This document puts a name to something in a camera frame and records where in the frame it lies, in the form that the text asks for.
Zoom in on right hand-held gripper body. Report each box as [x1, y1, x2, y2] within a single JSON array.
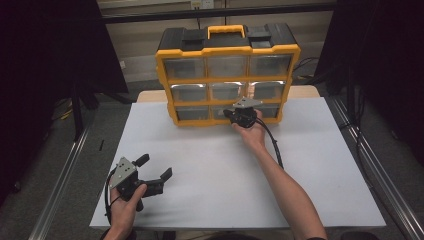
[[231, 96, 264, 130]]

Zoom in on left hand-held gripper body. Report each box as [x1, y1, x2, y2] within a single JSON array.
[[109, 156, 165, 203]]

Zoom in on single clear plastic drawer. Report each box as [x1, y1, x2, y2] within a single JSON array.
[[211, 104, 245, 121]]

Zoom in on yellow black drawer organizer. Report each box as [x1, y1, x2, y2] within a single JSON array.
[[154, 22, 302, 128]]

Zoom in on person's right hand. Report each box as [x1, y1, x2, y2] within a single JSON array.
[[231, 110, 268, 155]]

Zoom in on person's left hand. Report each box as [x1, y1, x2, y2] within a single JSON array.
[[107, 183, 148, 236]]

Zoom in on rows of clear drawers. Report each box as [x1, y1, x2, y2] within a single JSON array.
[[163, 54, 294, 121]]

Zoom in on black metal stand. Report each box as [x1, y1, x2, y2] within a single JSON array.
[[70, 78, 85, 142]]

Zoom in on black horizontal bar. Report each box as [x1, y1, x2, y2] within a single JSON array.
[[99, 2, 338, 25]]

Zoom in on black curtain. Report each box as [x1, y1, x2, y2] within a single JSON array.
[[0, 0, 130, 204], [314, 0, 424, 168]]

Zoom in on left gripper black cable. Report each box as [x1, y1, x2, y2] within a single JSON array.
[[103, 168, 122, 228]]

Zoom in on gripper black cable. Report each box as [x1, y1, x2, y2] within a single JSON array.
[[254, 117, 285, 170], [103, 168, 122, 228]]

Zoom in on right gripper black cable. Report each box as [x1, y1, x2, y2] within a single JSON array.
[[254, 117, 285, 170]]

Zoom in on metal floor rail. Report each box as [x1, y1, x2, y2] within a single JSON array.
[[28, 128, 91, 240], [328, 96, 424, 240]]

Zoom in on black floor cables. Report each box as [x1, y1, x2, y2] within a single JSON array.
[[292, 56, 322, 82]]

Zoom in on yellow floor cable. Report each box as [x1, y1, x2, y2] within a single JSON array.
[[59, 105, 75, 122]]

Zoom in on white wall outlet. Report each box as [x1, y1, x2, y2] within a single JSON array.
[[190, 0, 215, 10]]

